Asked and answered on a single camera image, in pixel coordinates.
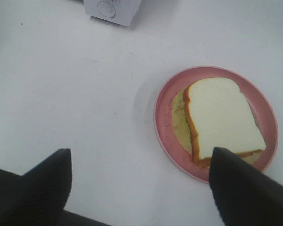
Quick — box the white bread sandwich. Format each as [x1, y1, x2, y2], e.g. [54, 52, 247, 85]
[172, 77, 266, 168]

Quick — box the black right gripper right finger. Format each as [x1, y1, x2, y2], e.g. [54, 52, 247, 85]
[209, 147, 283, 226]

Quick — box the round door release button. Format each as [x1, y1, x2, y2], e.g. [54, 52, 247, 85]
[97, 1, 116, 18]

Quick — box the white microwave oven body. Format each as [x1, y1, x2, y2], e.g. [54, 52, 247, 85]
[83, 0, 142, 27]

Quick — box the pink round plate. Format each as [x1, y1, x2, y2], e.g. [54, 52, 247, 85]
[154, 66, 279, 183]

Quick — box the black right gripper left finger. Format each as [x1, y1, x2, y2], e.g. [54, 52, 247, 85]
[0, 149, 72, 226]

